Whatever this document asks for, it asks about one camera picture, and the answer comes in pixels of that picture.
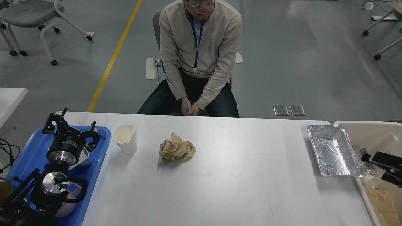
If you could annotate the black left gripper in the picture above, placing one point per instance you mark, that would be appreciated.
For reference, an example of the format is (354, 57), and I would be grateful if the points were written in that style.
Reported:
(68, 146)

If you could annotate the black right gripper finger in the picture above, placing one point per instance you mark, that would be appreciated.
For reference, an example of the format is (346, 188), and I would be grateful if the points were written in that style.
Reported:
(394, 178)
(385, 161)

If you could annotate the stainless steel rectangular tray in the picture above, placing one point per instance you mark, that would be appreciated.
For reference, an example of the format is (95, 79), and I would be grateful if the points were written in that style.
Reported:
(84, 160)

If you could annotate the pink HOME mug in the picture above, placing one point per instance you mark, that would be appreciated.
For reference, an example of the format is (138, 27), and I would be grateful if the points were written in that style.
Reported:
(67, 205)

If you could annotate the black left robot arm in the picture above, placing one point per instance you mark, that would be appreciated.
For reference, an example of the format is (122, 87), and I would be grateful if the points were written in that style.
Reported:
(39, 197)

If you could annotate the beige plastic bin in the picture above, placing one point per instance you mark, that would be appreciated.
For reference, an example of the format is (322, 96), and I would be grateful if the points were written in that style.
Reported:
(385, 137)

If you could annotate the white paper cup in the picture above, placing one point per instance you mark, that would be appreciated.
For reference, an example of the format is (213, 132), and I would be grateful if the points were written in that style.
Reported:
(124, 137)

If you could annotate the blue plastic tray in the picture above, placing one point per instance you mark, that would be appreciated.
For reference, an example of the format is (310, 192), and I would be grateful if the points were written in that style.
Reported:
(34, 156)

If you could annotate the aluminium foil tray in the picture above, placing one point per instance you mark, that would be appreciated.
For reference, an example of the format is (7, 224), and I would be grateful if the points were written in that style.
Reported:
(334, 153)

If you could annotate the white side table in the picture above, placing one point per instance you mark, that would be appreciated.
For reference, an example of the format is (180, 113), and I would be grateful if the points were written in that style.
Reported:
(10, 98)

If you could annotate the dark blue HOME mug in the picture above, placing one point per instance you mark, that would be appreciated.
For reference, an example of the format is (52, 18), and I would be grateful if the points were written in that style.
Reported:
(6, 190)

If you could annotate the right metal floor plate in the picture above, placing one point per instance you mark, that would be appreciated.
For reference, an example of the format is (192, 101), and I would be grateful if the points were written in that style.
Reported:
(297, 110)

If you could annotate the metal floor plate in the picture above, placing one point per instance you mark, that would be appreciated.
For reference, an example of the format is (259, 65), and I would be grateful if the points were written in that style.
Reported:
(297, 110)
(280, 110)

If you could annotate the crumpled brown paper ball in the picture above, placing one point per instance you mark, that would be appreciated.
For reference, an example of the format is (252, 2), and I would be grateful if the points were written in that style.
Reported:
(176, 149)

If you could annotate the left metal floor plate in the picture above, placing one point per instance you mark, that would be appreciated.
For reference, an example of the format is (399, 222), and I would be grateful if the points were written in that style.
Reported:
(280, 110)

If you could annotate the grey wheeled chair left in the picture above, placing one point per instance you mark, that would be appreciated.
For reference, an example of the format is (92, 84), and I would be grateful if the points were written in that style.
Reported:
(36, 13)

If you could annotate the seated man in beige sweater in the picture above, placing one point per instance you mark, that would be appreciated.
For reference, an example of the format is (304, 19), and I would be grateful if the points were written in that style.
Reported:
(198, 45)

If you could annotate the white power adapter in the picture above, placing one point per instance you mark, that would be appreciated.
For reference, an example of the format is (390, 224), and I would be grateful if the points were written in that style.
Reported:
(369, 6)

